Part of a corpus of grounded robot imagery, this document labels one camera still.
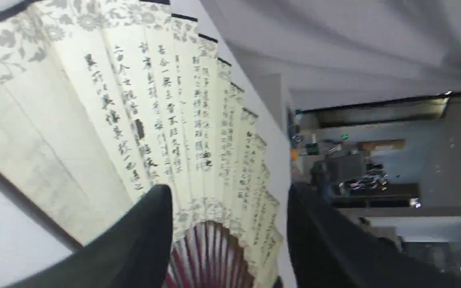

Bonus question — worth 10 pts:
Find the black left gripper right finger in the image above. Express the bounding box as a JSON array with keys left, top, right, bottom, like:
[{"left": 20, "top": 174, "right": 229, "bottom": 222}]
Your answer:
[{"left": 287, "top": 183, "right": 461, "bottom": 288}]

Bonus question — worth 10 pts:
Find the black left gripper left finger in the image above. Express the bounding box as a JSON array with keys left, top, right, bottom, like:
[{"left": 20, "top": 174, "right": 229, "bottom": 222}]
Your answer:
[{"left": 10, "top": 184, "right": 173, "bottom": 288}]

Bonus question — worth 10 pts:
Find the folding paper fan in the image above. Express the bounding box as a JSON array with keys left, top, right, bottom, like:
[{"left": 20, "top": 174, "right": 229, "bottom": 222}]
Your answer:
[{"left": 0, "top": 0, "right": 283, "bottom": 288}]

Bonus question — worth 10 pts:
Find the cluttered background workbench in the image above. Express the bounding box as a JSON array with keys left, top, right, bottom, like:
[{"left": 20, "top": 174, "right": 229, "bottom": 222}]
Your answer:
[{"left": 292, "top": 92, "right": 461, "bottom": 277}]

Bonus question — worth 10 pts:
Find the grey backdrop curtain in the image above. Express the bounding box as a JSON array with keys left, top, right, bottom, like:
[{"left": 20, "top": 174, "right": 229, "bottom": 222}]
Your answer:
[{"left": 170, "top": 0, "right": 461, "bottom": 136}]

